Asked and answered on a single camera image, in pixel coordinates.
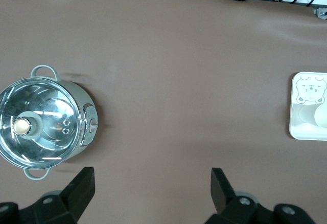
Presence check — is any glass lid with gold knob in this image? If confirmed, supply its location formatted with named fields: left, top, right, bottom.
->
left=0, top=78, right=86, bottom=170

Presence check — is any white paper cup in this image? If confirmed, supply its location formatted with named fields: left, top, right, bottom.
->
left=298, top=104, right=327, bottom=129

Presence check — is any white tray with bear print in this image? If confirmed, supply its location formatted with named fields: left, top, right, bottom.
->
left=289, top=71, right=327, bottom=141

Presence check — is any grey metal bracket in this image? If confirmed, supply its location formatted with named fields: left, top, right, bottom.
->
left=312, top=7, right=327, bottom=20

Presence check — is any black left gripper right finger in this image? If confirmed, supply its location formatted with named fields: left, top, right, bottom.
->
left=204, top=168, right=314, bottom=224

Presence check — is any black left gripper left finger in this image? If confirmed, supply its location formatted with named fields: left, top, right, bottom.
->
left=0, top=167, right=96, bottom=224

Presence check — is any pale green electric cooking pot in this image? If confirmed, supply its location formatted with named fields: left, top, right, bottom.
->
left=0, top=65, right=99, bottom=182

